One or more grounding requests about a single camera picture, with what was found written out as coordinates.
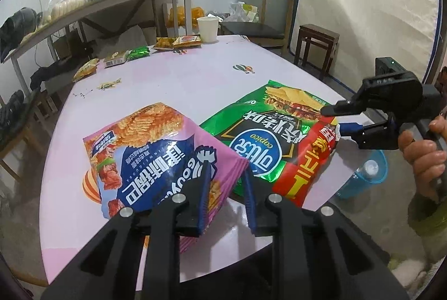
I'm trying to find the white bottle with red cap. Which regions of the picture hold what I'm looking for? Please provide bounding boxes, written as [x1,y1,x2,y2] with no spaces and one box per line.
[356,159,380,179]

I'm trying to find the red and orange snack packet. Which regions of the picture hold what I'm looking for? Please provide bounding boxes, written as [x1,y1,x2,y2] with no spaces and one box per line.
[172,35,203,49]

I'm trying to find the wooden chair with black seat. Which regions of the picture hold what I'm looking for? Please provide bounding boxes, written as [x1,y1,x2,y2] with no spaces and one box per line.
[220,0,296,57]

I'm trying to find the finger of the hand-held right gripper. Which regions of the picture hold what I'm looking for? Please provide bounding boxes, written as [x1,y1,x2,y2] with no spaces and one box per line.
[320,100,367,118]
[337,122,399,150]

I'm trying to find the green snack packet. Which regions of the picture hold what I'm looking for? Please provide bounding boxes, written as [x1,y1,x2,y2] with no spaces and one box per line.
[127,46,151,62]

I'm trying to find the black clothes under desk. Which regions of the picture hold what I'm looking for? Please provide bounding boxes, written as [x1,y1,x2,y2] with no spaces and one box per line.
[29,63,73,92]

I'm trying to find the bag of white buns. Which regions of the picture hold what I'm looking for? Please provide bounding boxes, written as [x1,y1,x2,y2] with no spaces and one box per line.
[50,0,87,20]

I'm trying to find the black clothes on chair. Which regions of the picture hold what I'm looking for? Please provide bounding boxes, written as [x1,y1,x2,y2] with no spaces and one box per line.
[0,90,26,144]

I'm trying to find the orange plastic bag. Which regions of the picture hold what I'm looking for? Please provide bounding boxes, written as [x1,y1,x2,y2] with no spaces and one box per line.
[167,5,205,29]

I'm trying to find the blue mesh waste basket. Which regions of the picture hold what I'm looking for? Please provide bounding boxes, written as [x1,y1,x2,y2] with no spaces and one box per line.
[336,149,388,200]

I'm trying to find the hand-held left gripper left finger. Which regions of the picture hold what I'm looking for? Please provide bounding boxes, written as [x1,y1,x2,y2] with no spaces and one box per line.
[42,160,213,300]

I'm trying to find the pink chip bag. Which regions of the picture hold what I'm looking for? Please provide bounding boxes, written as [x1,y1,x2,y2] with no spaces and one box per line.
[83,104,251,254]

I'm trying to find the dark wooden stool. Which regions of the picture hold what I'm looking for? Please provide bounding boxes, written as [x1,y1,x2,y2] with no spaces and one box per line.
[294,24,340,81]

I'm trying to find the black bag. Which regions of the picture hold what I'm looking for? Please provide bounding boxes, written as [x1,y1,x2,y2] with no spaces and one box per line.
[0,7,43,64]

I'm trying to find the white mattress with blue edge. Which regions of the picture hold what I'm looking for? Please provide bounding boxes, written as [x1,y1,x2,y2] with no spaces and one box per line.
[297,0,439,102]

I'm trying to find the white plastic bag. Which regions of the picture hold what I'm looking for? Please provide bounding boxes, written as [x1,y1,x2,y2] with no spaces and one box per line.
[228,1,260,23]

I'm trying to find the green chip bag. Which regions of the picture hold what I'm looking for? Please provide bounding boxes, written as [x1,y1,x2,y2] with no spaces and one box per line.
[200,80,341,207]

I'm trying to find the person's right hand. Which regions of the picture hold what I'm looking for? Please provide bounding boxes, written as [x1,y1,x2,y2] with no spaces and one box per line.
[398,113,447,198]

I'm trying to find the yellow snack packet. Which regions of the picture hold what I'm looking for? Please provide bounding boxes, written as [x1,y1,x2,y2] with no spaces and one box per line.
[73,58,100,83]

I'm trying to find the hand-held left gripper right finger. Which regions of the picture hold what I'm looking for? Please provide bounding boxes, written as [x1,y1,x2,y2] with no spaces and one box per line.
[242,171,409,300]

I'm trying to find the white paper cup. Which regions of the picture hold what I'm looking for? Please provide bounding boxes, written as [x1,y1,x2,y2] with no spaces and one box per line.
[197,16,220,43]

